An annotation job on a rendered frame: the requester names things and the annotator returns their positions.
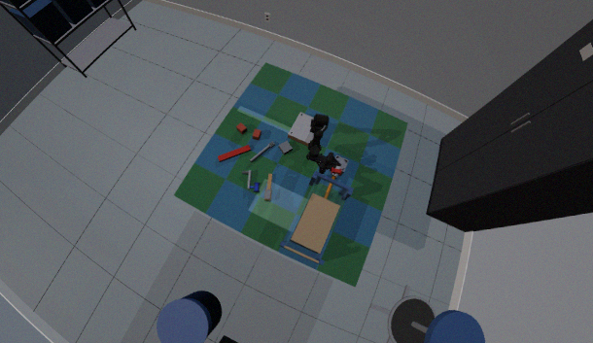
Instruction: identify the grey rod with square end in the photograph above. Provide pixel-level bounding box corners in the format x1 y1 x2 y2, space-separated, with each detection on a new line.
250 141 275 162

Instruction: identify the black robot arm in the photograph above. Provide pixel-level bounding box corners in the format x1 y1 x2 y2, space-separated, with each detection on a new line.
306 114 330 174

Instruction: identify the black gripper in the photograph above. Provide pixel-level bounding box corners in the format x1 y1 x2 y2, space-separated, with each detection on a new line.
316 153 341 170

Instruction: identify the red rectangular bar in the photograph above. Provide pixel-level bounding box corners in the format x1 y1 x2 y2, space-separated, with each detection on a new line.
218 145 250 162

